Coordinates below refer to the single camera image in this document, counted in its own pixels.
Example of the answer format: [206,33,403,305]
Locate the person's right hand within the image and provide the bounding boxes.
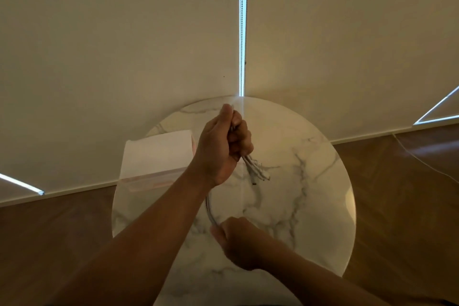
[209,217,284,271]

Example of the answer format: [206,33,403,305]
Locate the person's left hand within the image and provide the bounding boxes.
[186,103,254,188]

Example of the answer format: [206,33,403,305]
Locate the long white cable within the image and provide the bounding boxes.
[205,121,272,227]

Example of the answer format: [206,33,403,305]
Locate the pink white storage box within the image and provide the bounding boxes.
[118,129,197,194]

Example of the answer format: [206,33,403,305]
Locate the person's left forearm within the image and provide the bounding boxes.
[46,169,216,306]

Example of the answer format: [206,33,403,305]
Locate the person's right forearm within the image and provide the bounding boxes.
[265,243,392,306]

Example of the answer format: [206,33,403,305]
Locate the beige roller blind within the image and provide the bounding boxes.
[0,0,241,206]
[243,0,459,145]

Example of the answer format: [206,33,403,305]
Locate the blind bead chain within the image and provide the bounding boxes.
[238,0,249,97]

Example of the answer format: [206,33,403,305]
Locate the thin white floor cord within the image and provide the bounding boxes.
[393,133,459,185]

